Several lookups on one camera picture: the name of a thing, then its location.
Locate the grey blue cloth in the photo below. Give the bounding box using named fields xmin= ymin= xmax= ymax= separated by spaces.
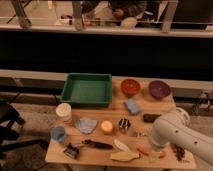
xmin=75 ymin=118 xmax=98 ymax=134

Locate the blue sponge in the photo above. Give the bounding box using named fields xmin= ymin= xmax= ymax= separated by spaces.
xmin=124 ymin=99 xmax=140 ymax=115

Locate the black binder clip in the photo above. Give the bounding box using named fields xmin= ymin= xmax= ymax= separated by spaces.
xmin=64 ymin=145 xmax=79 ymax=159

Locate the silver spoon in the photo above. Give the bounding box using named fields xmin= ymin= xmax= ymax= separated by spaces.
xmin=134 ymin=132 xmax=148 ymax=138

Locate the dark red grape bunch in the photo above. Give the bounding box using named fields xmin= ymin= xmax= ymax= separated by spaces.
xmin=172 ymin=144 xmax=185 ymax=161

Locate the purple bowl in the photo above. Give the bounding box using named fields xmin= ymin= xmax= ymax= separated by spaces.
xmin=148 ymin=80 xmax=171 ymax=100

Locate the red bowl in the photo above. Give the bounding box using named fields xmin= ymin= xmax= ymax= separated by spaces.
xmin=121 ymin=79 xmax=141 ymax=97

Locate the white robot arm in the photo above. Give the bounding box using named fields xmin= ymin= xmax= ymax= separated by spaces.
xmin=149 ymin=107 xmax=213 ymax=165

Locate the metal cookie cutter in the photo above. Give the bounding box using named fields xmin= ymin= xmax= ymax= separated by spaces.
xmin=118 ymin=118 xmax=131 ymax=133

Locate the red chili pepper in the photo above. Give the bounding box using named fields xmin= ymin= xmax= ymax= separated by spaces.
xmin=136 ymin=148 xmax=166 ymax=159

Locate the green plastic tray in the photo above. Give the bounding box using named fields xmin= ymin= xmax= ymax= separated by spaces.
xmin=61 ymin=73 xmax=112 ymax=107

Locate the wooden spatula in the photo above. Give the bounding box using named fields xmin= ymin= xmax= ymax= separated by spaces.
xmin=110 ymin=151 xmax=140 ymax=162

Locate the blue plastic cup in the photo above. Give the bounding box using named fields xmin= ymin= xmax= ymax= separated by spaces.
xmin=50 ymin=126 xmax=67 ymax=144

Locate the black rectangular block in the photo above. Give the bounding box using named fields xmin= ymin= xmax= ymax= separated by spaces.
xmin=143 ymin=114 xmax=159 ymax=123

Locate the black handled brush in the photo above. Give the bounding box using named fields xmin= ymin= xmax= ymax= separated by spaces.
xmin=82 ymin=139 xmax=113 ymax=150

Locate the black office chair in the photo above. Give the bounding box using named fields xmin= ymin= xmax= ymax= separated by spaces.
xmin=0 ymin=99 xmax=49 ymax=159

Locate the white paper cup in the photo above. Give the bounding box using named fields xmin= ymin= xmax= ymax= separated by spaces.
xmin=56 ymin=103 xmax=72 ymax=122

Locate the white plastic scoop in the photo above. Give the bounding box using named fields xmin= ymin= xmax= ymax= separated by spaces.
xmin=114 ymin=139 xmax=129 ymax=151

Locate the person in background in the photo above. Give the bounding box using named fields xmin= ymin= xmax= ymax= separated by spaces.
xmin=94 ymin=0 xmax=147 ymax=26

